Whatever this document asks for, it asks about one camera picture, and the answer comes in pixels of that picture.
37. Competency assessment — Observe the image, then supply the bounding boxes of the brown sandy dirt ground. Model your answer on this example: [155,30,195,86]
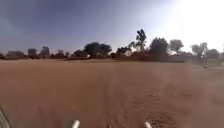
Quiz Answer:
[0,57,224,128]

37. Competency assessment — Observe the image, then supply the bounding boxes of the row of trees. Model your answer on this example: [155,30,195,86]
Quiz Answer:
[0,28,224,63]

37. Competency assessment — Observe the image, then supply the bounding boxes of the robot's own part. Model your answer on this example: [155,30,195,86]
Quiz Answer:
[143,121,153,128]
[71,119,81,128]

